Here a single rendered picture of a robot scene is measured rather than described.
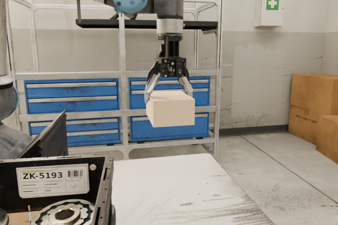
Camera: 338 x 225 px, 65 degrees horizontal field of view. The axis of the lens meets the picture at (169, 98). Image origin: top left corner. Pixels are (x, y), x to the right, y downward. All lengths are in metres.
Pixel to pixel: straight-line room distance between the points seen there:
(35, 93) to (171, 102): 1.69
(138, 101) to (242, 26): 1.75
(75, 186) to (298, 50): 3.54
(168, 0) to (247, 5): 2.77
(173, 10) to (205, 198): 0.54
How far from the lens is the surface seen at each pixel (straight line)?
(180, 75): 0.74
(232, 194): 0.86
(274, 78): 3.70
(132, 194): 0.85
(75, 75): 2.21
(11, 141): 0.78
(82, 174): 0.54
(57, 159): 0.54
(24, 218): 0.58
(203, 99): 2.38
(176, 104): 0.74
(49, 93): 2.28
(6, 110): 0.91
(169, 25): 0.74
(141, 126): 2.31
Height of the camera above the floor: 1.13
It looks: 11 degrees down
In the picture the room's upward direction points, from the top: straight up
